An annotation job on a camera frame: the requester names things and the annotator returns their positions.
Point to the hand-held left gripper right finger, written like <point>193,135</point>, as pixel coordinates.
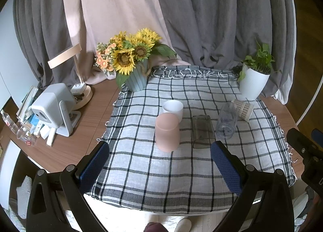
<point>225,169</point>

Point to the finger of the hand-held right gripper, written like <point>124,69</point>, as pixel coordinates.
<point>299,142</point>

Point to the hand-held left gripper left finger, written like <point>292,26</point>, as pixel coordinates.
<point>94,166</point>

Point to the pink cup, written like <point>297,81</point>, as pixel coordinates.
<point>167,133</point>

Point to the smoky transparent glass cup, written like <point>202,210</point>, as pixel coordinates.
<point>201,131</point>

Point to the clear plastic cup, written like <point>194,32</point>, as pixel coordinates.
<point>227,123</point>

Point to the checked paper cup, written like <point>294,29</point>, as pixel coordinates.
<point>244,109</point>

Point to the clear cup with red print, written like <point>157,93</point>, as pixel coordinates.
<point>25,136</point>

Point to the white cup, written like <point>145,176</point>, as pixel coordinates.
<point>174,107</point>

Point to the checked black white tablecloth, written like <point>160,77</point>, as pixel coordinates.
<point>151,174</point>

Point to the white slipper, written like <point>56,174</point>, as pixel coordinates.
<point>183,225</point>

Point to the white ribbed plant pot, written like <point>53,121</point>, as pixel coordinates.
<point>252,84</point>

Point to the striped cushion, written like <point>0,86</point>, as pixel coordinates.
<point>24,195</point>

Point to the white projector on stand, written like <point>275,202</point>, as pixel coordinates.
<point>50,103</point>

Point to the white charger plug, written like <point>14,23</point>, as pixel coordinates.
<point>78,87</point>

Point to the person's dark red trouser leg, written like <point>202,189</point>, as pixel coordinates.
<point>154,228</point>

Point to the stack of books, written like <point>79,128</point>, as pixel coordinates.
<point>26,103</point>

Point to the green potted plant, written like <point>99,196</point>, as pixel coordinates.
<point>260,57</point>

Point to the blue-green ribbed vase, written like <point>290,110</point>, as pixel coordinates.
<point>137,79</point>

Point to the clear plastic bottle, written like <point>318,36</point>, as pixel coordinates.
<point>8,121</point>

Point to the orange flower bunch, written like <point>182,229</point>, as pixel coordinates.
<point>102,56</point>

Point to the wooden desk lamp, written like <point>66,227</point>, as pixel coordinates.
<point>64,56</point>

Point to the sunflower bouquet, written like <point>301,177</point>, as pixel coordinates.
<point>131,50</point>

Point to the grey curtain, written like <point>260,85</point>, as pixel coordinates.
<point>222,20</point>
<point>43,32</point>

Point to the pink curtain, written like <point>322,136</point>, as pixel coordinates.
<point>113,7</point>

